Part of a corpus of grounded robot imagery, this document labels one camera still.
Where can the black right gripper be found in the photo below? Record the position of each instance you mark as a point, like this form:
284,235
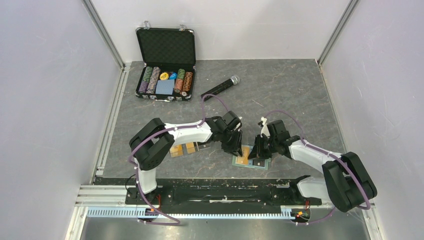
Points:
257,152

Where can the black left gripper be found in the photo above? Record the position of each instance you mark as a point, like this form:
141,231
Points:
236,148

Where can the orange VIP credit card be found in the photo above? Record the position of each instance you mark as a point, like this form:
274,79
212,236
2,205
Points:
243,160

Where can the green card holder wallet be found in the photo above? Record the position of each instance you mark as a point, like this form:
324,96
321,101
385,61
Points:
250,165

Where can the clear acrylic card tray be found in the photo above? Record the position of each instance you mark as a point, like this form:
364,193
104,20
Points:
184,148

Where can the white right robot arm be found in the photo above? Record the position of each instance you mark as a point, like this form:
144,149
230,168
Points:
345,182

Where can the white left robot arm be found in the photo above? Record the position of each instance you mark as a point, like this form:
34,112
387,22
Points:
151,144

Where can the gold credit card stack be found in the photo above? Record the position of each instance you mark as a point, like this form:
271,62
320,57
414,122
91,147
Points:
191,147

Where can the orange credit card stack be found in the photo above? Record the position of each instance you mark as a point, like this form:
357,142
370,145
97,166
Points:
176,151

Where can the blue playing card deck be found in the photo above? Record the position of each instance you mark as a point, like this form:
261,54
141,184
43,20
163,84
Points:
165,87

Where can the black handheld microphone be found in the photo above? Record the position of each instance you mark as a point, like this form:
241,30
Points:
232,81

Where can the black poker chip case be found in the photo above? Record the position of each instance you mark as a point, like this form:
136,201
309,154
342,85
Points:
168,54

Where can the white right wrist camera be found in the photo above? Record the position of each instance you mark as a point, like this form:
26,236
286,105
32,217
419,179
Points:
264,128

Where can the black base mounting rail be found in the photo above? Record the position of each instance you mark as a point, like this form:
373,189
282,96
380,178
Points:
229,196

